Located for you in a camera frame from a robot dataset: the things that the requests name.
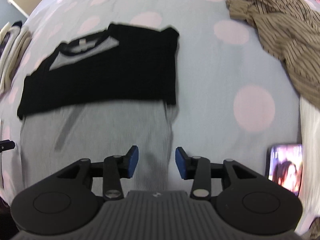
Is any tan striped garment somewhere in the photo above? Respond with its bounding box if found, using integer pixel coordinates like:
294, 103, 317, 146
226, 0, 319, 107

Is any white garment at bed edge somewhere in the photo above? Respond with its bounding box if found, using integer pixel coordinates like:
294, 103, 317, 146
299, 96, 320, 221

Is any grey and black raglan shirt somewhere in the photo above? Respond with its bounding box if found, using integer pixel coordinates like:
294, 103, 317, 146
17, 23, 179, 192

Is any grey pink-dotted bed sheet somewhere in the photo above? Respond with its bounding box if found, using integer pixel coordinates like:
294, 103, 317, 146
1, 0, 316, 239

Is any smartphone with lit screen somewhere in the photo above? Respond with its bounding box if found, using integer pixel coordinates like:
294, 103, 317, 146
265, 144, 303, 196

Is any stack of folded clothes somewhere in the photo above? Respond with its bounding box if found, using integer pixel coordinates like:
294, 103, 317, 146
1, 21, 32, 96

